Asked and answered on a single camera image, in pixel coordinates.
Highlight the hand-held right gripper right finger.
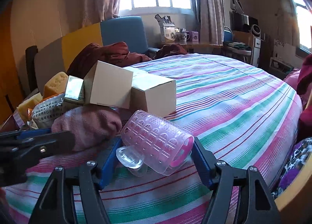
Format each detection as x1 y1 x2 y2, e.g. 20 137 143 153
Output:
191 137 279 224

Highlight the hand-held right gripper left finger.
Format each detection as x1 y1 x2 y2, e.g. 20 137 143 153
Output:
29 139 122 224

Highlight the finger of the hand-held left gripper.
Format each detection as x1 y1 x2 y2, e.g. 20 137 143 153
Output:
0 131 75 164
0 128 53 141

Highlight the large yellow sponge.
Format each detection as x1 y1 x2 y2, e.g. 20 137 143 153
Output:
17 92 43 122

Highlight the dark red box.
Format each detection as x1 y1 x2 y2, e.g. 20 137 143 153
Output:
0 114 20 132

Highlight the pink towel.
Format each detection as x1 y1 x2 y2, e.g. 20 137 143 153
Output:
52 106 122 152

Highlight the pink perforated plastic cup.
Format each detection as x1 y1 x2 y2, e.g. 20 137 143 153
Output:
121 110 195 176

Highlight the shiny green small box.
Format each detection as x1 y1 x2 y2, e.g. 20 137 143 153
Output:
61 76 85 113

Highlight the small yellow sponge with holes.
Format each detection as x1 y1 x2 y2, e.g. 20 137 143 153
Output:
43 71 69 99

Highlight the orange white snack packet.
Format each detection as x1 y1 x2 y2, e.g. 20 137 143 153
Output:
27 93 65 130

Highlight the striped bed sheet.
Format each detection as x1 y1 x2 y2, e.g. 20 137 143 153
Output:
0 53 303 224

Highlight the orange wooden wardrobe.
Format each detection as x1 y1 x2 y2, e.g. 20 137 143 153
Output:
0 2 25 127

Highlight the tan cardboard box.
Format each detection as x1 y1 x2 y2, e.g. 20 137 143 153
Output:
83 60 134 109

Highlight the white-topped cardboard box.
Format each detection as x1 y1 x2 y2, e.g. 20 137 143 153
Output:
123 66 176 118

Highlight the purple floral cloth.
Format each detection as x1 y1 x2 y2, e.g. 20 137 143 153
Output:
272 137 312 199

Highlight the yellow wooden rim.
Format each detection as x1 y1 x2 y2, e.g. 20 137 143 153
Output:
275 165 312 212

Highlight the maroon blanket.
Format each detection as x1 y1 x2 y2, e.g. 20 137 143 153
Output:
67 42 153 78

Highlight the grey yellow blue headboard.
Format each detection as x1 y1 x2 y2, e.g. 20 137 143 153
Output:
34 16 159 93

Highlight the maroon cloth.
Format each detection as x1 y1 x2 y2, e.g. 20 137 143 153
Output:
156 44 189 60

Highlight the wooden desk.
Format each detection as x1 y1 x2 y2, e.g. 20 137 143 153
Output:
161 42 223 49

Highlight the white cabinet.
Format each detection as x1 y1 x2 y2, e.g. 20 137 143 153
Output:
251 36 265 67

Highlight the blue chair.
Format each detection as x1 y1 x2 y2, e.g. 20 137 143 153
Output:
223 26 252 57

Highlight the pink red cloth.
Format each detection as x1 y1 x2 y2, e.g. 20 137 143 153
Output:
284 54 312 127

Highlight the white box with sachets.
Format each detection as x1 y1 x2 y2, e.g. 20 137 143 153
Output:
155 14 176 43

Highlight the small white round fan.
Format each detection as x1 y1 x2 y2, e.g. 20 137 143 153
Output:
251 24 263 36

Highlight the pink striped curtain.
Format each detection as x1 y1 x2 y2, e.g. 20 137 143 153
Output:
191 0 225 44

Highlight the side window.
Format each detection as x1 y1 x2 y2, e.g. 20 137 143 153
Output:
291 0 312 51

